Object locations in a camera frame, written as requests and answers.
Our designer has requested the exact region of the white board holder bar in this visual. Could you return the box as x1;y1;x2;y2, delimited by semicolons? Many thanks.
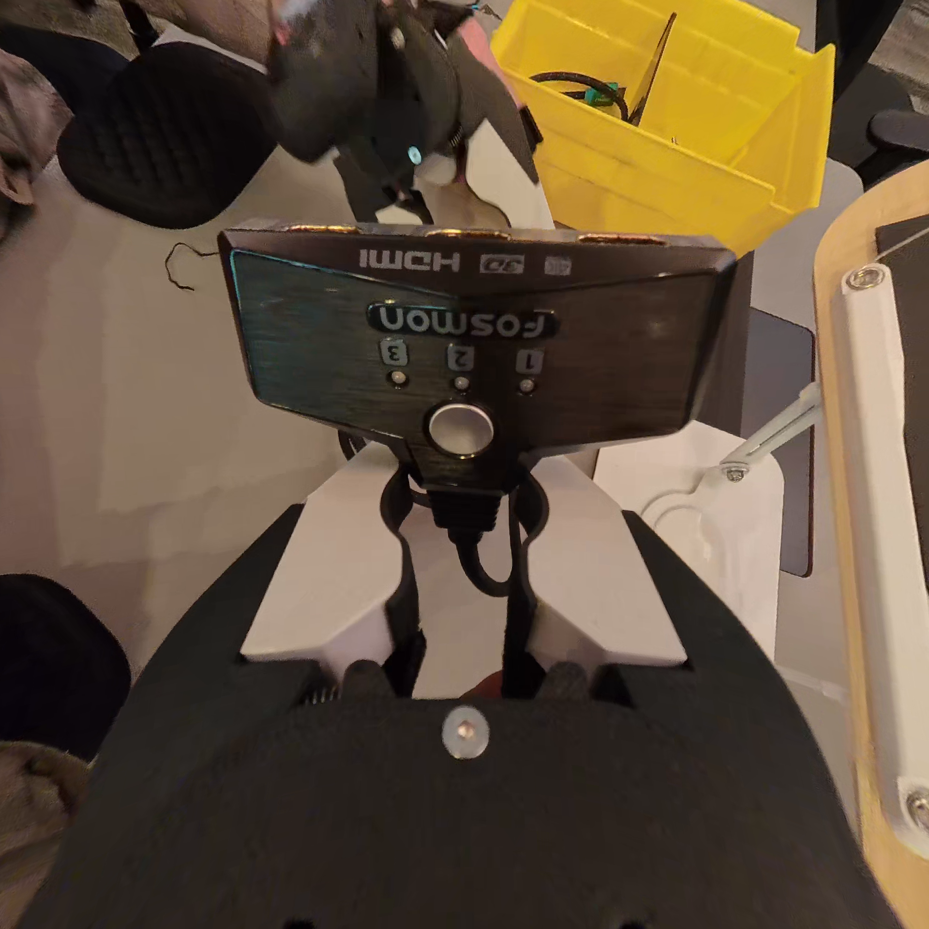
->
839;262;929;860

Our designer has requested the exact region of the black office chair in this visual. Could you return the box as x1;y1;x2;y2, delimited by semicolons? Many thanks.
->
813;0;929;190

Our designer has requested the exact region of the thin dark wire tie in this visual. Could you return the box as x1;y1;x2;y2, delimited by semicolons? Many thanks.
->
165;240;222;294

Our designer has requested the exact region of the black hdmi switch box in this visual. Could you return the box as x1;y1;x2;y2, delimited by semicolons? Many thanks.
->
218;221;738;502

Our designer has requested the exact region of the yellow plastic bin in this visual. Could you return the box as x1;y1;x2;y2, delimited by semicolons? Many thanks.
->
491;0;839;255

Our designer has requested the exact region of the person's left hand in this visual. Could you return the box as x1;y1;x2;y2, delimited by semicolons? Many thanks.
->
269;0;342;42

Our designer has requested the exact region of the black board with wooden edge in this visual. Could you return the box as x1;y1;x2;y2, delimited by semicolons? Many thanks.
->
813;201;929;886

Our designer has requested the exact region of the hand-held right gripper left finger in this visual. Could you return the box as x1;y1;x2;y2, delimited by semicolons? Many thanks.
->
240;443;422;683

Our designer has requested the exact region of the black textured pad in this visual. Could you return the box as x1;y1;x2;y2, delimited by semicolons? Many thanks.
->
59;41;280;229

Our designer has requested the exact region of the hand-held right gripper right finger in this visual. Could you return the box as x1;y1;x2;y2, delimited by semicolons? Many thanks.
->
506;458;688;683

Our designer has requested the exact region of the white stand base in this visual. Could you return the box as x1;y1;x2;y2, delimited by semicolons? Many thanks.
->
596;424;788;657

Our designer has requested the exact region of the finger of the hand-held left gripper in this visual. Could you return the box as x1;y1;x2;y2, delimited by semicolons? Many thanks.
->
414;30;541;226

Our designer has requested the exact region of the person's torso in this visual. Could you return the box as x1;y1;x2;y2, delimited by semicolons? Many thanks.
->
0;51;76;207

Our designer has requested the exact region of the black braided hdmi cable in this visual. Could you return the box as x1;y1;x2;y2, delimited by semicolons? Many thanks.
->
530;73;632;120

